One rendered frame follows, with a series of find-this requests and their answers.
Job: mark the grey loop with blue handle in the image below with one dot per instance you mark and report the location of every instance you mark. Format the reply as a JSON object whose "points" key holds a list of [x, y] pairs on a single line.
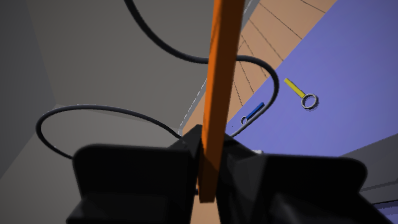
{"points": [[252, 113]]}

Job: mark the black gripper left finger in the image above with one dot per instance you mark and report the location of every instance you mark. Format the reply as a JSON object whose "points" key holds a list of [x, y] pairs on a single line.
{"points": [[142, 170]]}

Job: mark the grey loop with yellow handle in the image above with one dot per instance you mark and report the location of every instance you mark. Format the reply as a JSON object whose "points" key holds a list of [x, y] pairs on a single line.
{"points": [[300, 93]]}

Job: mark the orange handle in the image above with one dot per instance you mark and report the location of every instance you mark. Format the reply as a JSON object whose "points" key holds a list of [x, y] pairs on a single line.
{"points": [[225, 35]]}

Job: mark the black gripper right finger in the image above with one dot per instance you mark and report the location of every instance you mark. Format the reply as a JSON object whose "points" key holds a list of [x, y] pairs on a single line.
{"points": [[246, 178]]}

